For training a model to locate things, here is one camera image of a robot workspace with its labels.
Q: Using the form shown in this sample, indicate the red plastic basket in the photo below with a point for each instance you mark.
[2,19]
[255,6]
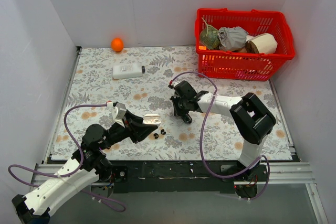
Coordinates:
[244,66]

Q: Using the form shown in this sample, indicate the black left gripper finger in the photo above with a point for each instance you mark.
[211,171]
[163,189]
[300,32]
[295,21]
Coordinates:
[130,117]
[142,131]

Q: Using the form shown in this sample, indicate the green melon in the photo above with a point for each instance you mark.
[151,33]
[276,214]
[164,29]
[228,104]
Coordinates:
[209,36]

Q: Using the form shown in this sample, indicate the orange fruit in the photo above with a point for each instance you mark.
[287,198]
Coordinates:
[117,45]

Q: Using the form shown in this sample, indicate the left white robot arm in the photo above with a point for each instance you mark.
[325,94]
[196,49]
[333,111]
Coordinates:
[87,165]

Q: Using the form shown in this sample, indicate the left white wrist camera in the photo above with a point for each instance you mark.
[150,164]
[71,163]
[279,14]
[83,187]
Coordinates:
[118,111]

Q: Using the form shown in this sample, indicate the white earbud charging case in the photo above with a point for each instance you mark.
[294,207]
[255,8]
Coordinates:
[151,119]

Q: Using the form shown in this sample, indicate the black earbud charging case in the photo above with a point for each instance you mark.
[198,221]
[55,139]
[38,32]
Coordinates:
[187,119]

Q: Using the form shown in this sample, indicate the white plastic bottle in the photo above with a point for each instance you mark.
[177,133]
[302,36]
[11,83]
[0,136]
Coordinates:
[127,71]

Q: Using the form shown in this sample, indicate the grey crumpled cloth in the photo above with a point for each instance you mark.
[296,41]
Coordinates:
[232,39]

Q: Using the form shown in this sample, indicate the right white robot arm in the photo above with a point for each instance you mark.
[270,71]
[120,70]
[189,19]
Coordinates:
[252,118]

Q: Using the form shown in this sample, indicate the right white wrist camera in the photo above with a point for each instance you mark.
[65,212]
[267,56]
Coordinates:
[172,85]

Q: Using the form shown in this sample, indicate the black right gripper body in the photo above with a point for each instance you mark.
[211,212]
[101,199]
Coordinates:
[180,105]

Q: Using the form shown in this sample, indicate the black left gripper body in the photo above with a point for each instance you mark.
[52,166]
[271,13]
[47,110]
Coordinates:
[130,128]

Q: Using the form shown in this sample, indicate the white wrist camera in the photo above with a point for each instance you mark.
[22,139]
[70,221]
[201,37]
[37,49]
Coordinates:
[172,85]
[118,111]

